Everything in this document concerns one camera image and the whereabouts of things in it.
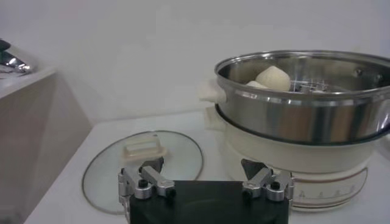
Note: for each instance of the stainless steel steamer basket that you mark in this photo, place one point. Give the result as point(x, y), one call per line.
point(304, 121)

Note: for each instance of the round glass pot lid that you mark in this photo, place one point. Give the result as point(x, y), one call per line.
point(182, 158)

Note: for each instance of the cream electric cooking pot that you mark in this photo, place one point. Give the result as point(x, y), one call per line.
point(304, 158)

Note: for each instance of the white side table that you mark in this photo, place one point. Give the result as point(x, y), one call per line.
point(36, 137)

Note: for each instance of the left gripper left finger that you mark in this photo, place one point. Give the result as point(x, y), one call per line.
point(158, 182)

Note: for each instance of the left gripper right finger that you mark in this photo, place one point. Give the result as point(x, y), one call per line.
point(259, 181)

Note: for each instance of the white steamed baozi bun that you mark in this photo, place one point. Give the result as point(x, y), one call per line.
point(274, 78)
point(255, 85)

